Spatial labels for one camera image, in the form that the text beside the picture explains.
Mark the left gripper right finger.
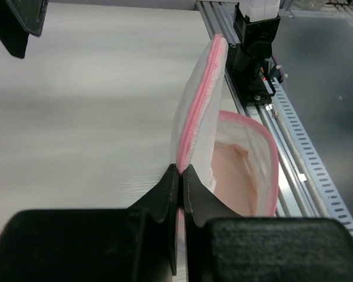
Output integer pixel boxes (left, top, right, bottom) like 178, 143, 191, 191
182, 166, 353, 281

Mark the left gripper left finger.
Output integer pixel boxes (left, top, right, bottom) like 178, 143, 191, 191
0, 164, 179, 281

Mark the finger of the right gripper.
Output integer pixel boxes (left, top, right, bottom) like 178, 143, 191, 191
0, 1, 29, 58
5, 0, 49, 37

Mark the pink bra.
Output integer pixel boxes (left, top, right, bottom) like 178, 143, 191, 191
211, 142, 258, 216

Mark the pink trimmed mesh laundry bag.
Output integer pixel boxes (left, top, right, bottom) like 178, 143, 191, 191
170, 34, 279, 217

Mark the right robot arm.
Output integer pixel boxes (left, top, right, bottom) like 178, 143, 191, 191
0, 1, 280, 76

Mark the aluminium mounting rail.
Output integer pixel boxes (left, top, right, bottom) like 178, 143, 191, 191
195, 0, 353, 261

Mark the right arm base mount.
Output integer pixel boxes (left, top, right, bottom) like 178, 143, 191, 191
226, 44, 276, 107

